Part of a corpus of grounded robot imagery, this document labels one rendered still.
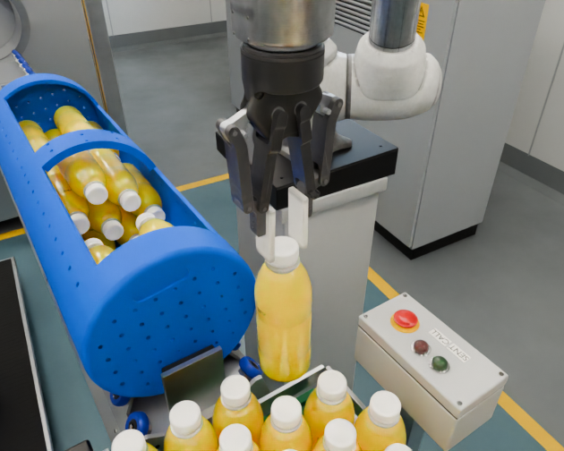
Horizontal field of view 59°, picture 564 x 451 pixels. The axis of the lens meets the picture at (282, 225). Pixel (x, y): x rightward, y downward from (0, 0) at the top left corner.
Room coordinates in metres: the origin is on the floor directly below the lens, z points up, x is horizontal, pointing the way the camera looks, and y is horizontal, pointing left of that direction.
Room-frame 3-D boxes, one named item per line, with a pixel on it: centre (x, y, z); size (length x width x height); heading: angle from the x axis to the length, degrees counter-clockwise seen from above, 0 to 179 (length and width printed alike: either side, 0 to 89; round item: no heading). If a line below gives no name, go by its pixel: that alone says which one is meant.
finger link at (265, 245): (0.44, 0.02, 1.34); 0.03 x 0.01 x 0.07; 34
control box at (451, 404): (0.49, -0.21, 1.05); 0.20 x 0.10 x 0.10; 33
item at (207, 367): (0.51, 0.14, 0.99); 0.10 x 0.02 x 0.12; 123
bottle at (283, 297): (0.46, 0.00, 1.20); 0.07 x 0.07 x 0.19
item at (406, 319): (0.53, -0.19, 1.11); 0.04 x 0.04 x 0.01
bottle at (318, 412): (0.42, -0.07, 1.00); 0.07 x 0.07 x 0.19
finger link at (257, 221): (0.43, 0.03, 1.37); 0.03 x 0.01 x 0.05; 124
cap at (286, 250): (0.46, 0.00, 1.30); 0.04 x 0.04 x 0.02
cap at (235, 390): (0.41, 0.06, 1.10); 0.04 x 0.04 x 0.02
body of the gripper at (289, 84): (0.45, 0.00, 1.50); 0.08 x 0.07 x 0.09; 124
